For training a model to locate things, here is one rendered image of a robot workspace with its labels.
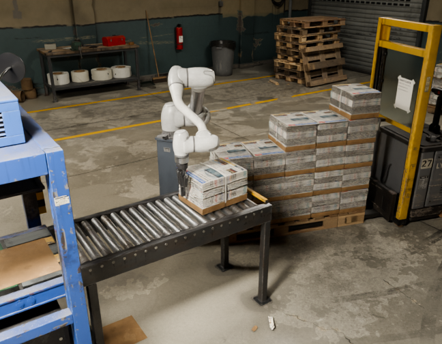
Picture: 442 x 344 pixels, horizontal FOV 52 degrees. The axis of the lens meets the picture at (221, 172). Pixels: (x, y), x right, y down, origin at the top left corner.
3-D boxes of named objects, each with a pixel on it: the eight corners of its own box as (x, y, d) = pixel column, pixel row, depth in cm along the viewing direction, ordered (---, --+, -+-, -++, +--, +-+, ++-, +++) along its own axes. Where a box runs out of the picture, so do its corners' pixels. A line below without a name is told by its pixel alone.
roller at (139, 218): (134, 211, 309) (134, 205, 307) (166, 243, 273) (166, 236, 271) (127, 213, 307) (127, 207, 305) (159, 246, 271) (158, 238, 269)
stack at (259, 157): (209, 224, 440) (208, 144, 407) (318, 209, 470) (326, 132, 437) (220, 246, 406) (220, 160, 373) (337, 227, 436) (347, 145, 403)
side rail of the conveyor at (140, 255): (267, 217, 317) (267, 202, 312) (271, 220, 312) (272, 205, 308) (74, 284, 249) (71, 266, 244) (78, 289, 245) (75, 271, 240)
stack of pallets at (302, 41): (310, 71, 1118) (314, 15, 1065) (341, 77, 1050) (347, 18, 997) (270, 78, 1044) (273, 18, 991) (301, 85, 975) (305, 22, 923)
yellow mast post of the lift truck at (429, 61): (393, 215, 438) (425, 24, 368) (401, 213, 441) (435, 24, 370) (398, 220, 430) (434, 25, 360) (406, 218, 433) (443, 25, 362)
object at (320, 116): (299, 112, 417) (299, 111, 417) (327, 110, 425) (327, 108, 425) (319, 124, 385) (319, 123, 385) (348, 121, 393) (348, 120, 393)
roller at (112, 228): (107, 220, 299) (106, 213, 297) (136, 253, 264) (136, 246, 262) (99, 222, 297) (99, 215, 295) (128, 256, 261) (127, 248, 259)
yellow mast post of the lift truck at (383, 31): (355, 186, 496) (378, 17, 425) (363, 185, 498) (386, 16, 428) (360, 190, 488) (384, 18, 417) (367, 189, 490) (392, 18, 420)
